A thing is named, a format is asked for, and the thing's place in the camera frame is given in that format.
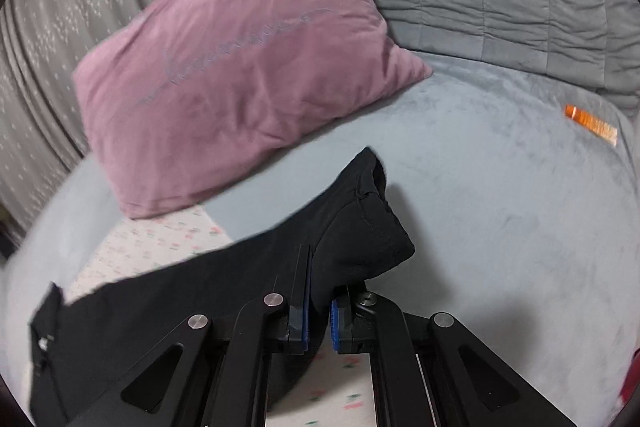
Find black long coat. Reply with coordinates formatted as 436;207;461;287
29;147;416;426

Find cherry print sheet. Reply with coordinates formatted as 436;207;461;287
64;206;375;427

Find pink velvet pillow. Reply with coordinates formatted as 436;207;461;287
73;0;432;219

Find orange snack wrapper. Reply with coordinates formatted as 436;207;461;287
564;104;618;146

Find grey dotted curtain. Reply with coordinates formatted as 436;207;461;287
1;0;152;234

